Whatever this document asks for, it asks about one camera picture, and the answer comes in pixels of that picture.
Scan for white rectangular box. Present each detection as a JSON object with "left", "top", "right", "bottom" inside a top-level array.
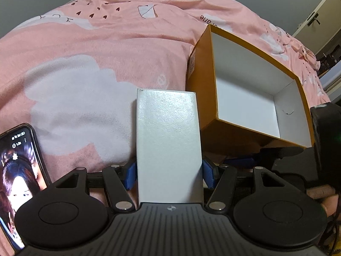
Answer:
[{"left": 136, "top": 89, "right": 204, "bottom": 204}]

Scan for pink cloud-print duvet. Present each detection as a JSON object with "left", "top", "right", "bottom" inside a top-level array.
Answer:
[{"left": 1, "top": 0, "right": 328, "bottom": 180}]

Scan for door with black handle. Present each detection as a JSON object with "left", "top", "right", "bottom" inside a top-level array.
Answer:
[{"left": 293, "top": 0, "right": 341, "bottom": 54}]

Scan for orange cardboard storage box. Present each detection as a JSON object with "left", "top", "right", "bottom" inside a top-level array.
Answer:
[{"left": 186, "top": 25, "right": 314, "bottom": 157}]

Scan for black smartphone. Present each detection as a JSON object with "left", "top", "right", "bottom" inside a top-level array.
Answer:
[{"left": 1, "top": 123, "right": 50, "bottom": 251}]

